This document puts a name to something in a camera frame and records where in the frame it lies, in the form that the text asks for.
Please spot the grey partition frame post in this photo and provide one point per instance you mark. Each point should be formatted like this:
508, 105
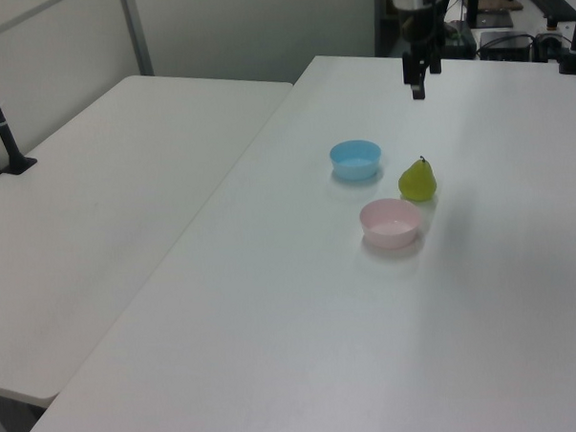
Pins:
136, 33

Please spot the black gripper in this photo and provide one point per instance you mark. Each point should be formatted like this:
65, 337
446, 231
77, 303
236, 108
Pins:
420, 28

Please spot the black electronics box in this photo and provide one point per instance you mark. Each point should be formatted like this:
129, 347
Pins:
505, 44

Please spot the white side table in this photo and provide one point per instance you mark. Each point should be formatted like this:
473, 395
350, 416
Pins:
101, 200

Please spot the black clamped camera stand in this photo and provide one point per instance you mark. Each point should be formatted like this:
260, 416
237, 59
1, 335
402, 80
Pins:
572, 50

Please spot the blue plastic bowl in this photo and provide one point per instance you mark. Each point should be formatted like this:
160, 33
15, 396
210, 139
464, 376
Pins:
355, 161

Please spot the black monitor stand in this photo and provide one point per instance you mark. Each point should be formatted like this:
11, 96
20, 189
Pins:
487, 18

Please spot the green pear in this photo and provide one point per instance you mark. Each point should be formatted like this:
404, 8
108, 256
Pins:
418, 184

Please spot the pink plastic bowl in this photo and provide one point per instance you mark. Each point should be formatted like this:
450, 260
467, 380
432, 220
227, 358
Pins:
390, 222

